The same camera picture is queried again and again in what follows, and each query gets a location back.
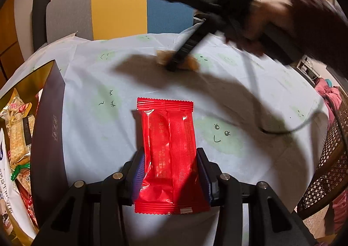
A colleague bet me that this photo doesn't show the cracker packet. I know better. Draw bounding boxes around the cracker packet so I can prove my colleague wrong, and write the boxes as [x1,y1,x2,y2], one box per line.
[7,115,36,181]

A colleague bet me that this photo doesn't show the person's right hand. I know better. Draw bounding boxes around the person's right hand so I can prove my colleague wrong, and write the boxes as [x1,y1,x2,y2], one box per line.
[226,1,297,57]

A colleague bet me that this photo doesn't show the melon seed packet yellow edges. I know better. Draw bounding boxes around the melon seed packet yellow edges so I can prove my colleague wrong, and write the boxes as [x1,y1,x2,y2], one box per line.
[0,88,32,121]

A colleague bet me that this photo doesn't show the red white patterned snack packet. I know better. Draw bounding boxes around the red white patterned snack packet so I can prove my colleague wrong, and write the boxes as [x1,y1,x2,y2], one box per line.
[20,192,38,229]

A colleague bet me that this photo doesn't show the rattan chair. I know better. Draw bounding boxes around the rattan chair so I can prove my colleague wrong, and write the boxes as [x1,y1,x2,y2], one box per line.
[296,99,348,219]

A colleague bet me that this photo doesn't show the wooden wardrobe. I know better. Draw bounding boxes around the wooden wardrobe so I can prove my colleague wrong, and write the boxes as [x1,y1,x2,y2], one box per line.
[0,0,22,83]

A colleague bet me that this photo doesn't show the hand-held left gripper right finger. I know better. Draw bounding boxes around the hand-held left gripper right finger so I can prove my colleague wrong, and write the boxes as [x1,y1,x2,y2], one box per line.
[196,147,310,246]

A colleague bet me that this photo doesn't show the person's right forearm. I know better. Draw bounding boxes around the person's right forearm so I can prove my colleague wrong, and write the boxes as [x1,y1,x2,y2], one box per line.
[272,0,348,65]

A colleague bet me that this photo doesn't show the black cable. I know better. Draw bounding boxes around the black cable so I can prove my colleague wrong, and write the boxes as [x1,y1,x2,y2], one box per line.
[243,53,348,140]

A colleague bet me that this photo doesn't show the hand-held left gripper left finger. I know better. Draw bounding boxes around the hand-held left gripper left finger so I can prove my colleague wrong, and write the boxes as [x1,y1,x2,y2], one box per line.
[31,152,144,246]

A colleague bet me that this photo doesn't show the grey yellow blue chair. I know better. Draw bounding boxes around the grey yellow blue chair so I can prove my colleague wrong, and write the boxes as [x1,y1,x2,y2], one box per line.
[46,0,196,42]

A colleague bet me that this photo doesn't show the clear cake packet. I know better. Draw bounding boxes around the clear cake packet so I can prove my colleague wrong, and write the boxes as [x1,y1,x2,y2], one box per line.
[156,49,200,72]

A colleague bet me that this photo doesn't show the plain red snack packet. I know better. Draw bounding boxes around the plain red snack packet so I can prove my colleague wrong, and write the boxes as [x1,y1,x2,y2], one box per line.
[131,97,211,215]

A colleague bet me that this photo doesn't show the rectangular tin box gold interior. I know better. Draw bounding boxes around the rectangular tin box gold interior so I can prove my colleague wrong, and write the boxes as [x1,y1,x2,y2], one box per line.
[0,59,68,246]

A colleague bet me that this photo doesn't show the pink clothes heap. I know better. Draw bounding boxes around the pink clothes heap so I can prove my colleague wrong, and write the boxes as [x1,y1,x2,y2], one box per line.
[314,77,343,106]

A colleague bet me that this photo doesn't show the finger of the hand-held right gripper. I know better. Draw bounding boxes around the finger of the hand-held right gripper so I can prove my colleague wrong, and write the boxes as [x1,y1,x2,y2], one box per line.
[166,19,215,72]

